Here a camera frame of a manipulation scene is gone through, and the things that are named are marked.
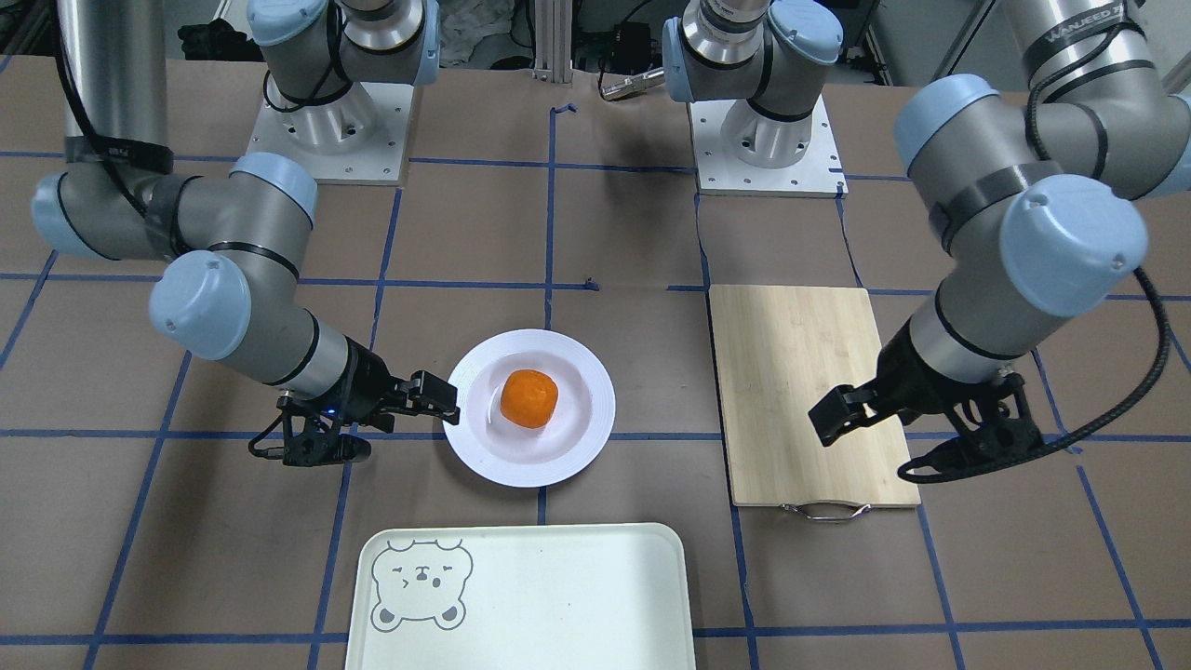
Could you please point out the orange fruit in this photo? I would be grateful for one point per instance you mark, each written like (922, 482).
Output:
(529, 398)

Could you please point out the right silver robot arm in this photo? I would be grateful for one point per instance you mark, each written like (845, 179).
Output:
(234, 246)

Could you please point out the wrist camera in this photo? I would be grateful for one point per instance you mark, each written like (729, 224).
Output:
(308, 434)
(986, 437)

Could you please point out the cream bear tray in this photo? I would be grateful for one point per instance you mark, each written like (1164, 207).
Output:
(591, 596)

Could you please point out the aluminium frame post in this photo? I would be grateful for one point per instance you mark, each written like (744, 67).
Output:
(552, 41)

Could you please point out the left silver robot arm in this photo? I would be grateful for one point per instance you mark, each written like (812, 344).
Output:
(1034, 204)

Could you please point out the bamboo cutting board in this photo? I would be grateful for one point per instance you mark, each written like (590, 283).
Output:
(779, 350)

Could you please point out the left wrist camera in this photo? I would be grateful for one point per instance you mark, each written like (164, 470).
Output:
(986, 437)

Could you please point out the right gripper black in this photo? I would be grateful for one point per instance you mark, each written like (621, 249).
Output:
(369, 382)

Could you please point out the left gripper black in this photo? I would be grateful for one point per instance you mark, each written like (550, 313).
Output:
(907, 375)

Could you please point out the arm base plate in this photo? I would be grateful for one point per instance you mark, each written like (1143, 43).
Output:
(359, 139)
(740, 153)

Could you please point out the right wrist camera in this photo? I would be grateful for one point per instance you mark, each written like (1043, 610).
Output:
(308, 434)

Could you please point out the white ribbed plate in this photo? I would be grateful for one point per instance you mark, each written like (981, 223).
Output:
(508, 454)

